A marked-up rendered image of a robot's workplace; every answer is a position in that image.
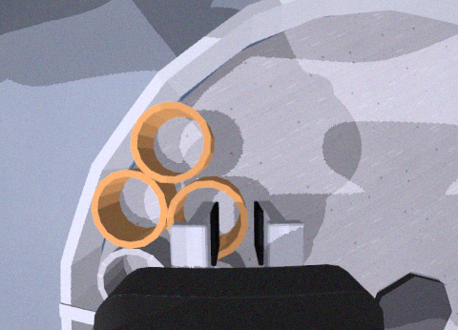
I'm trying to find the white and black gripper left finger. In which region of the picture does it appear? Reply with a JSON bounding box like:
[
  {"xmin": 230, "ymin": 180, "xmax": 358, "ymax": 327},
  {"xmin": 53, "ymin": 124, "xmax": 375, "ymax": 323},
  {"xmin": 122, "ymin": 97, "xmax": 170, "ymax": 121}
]
[{"xmin": 170, "ymin": 201, "xmax": 219, "ymax": 268}]

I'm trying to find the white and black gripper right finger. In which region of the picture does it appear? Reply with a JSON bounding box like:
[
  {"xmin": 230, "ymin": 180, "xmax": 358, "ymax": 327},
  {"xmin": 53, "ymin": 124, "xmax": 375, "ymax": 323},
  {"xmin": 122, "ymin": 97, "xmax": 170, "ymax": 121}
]
[{"xmin": 254, "ymin": 200, "xmax": 305, "ymax": 267}]

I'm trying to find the grey metal ring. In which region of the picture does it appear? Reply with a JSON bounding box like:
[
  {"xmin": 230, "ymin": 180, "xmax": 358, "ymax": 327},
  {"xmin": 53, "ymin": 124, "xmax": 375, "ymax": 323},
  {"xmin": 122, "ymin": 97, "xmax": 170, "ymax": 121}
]
[
  {"xmin": 97, "ymin": 236, "xmax": 171, "ymax": 300},
  {"xmin": 216, "ymin": 250, "xmax": 246, "ymax": 268}
]

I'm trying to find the bronze bushing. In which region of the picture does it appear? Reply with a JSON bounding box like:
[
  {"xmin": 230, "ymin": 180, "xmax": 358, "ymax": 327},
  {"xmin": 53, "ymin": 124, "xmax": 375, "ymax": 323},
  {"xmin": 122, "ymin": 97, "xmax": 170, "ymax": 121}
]
[
  {"xmin": 92, "ymin": 168, "xmax": 177, "ymax": 249},
  {"xmin": 131, "ymin": 102, "xmax": 215, "ymax": 183},
  {"xmin": 167, "ymin": 176, "xmax": 248, "ymax": 259}
]

